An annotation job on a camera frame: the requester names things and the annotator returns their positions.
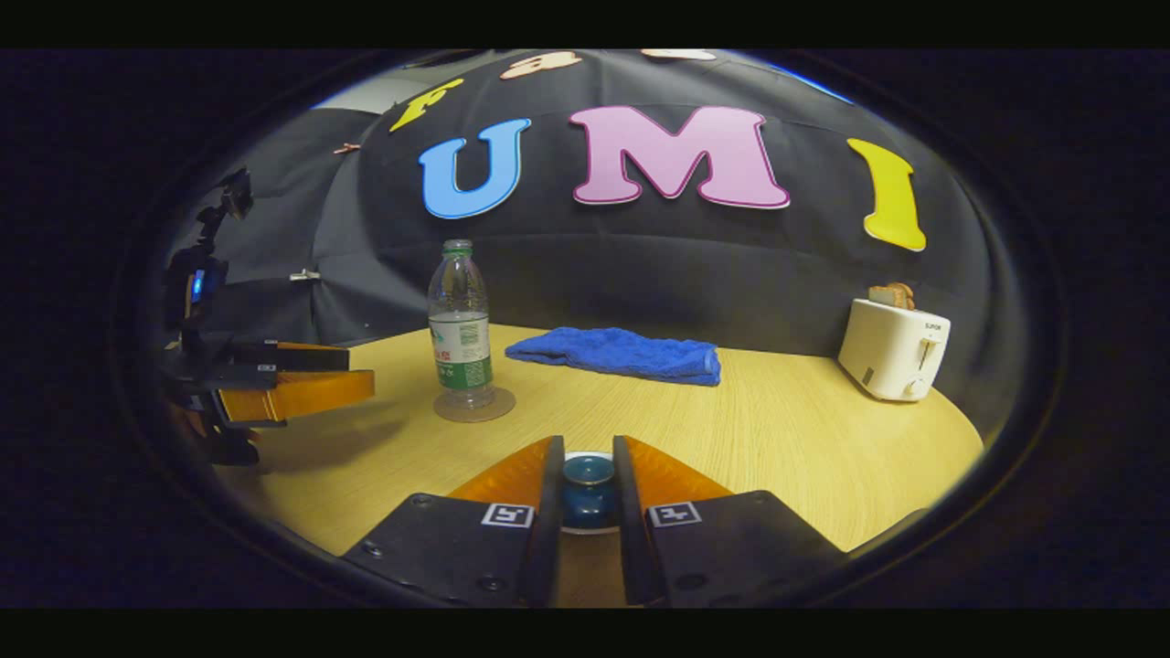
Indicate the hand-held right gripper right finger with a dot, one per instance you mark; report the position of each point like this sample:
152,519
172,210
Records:
629,539

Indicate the silver metal clip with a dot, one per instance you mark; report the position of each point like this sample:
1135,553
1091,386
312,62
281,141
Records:
304,274

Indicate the black backdrop cloth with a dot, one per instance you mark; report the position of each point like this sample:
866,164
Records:
640,265

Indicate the clear plastic water bottle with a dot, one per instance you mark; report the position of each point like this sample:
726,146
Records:
460,329

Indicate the toast slice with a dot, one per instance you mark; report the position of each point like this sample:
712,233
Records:
891,295

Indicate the white toaster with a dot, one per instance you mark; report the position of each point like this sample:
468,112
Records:
891,352

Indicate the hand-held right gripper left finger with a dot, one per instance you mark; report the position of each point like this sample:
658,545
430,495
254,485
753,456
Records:
548,539

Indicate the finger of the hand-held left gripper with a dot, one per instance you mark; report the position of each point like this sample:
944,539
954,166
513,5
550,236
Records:
311,393
292,356

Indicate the blue towel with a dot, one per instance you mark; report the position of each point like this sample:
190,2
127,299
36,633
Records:
622,355

